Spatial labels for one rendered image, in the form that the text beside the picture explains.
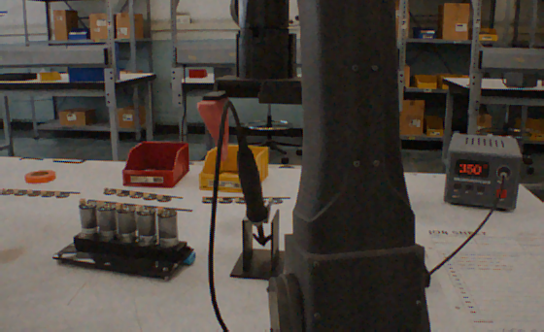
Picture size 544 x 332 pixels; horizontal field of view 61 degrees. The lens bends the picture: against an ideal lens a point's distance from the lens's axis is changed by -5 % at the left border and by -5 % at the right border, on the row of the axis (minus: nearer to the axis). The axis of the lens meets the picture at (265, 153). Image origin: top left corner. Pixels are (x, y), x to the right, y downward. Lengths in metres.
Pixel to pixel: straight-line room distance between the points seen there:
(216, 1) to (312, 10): 4.81
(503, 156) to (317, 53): 0.59
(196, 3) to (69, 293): 4.68
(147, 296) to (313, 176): 0.32
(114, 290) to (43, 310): 0.08
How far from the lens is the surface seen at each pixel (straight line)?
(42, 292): 0.59
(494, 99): 3.02
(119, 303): 0.54
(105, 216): 0.63
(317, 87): 0.26
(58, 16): 5.30
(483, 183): 0.83
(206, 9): 5.10
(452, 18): 4.62
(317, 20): 0.27
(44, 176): 1.01
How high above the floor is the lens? 1.02
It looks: 14 degrees down
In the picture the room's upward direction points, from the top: straight up
